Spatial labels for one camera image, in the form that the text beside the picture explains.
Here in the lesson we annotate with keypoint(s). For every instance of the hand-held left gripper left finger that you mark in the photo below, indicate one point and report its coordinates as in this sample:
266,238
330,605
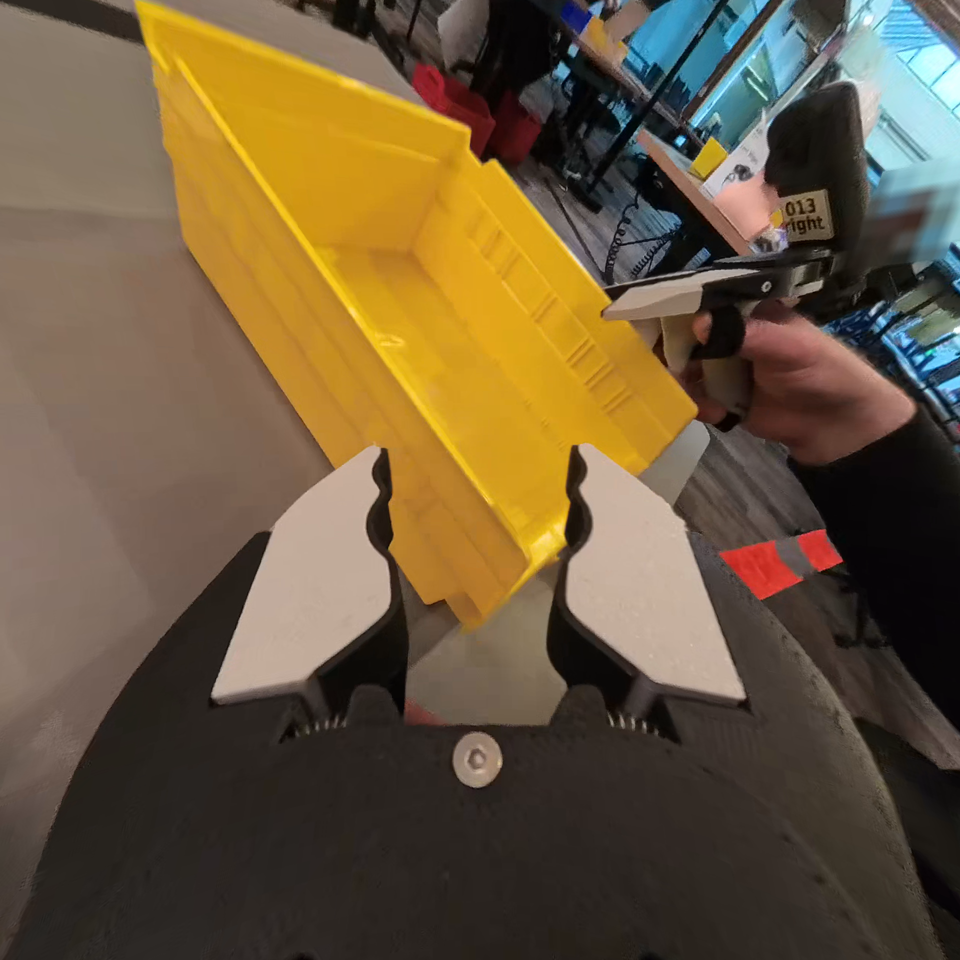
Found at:
315,600

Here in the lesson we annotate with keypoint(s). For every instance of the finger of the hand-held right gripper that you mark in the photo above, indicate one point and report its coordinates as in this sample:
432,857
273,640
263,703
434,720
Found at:
660,304
697,270

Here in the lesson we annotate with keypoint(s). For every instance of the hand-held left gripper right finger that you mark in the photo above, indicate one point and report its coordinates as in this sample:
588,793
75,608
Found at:
645,607

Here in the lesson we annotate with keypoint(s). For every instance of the yellow plastic box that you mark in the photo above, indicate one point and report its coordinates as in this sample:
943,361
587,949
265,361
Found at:
375,187

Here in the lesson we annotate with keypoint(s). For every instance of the person's left hand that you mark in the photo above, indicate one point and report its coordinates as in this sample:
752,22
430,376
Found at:
421,712

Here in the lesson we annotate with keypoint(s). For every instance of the person's right hand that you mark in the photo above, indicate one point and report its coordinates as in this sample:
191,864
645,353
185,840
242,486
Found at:
817,390

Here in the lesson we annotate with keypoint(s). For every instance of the wooden table black legs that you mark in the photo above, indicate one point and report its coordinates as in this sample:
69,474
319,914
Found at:
705,195

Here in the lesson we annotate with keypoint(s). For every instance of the small yellow bin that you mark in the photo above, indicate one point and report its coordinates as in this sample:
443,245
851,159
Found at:
709,159

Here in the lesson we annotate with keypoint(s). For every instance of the red floor tape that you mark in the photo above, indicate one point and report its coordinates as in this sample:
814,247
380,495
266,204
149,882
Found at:
780,562

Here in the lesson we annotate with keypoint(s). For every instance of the long wooden table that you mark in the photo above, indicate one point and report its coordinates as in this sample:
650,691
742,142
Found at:
622,75

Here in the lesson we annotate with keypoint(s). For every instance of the red plastic bin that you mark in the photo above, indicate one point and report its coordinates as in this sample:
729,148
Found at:
517,127
457,105

